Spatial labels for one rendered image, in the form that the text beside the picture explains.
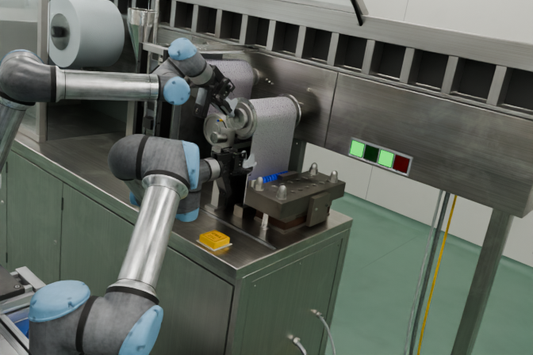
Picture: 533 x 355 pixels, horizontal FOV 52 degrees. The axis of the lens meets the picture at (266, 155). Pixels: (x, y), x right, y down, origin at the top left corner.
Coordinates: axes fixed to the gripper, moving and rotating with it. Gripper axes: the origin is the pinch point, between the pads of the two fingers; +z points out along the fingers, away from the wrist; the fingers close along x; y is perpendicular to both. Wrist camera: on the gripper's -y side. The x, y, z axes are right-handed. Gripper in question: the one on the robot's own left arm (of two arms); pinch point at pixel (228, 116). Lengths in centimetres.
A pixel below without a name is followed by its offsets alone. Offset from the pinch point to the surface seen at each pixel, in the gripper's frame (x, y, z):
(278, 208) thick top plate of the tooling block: -27.0, -18.9, 16.2
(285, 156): -8.2, 3.8, 30.4
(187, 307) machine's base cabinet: -12, -62, 22
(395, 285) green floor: -7, 9, 210
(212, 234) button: -17.0, -38.0, 6.6
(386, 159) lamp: -44, 17, 33
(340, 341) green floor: -16, -40, 149
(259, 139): -8.3, -0.3, 11.4
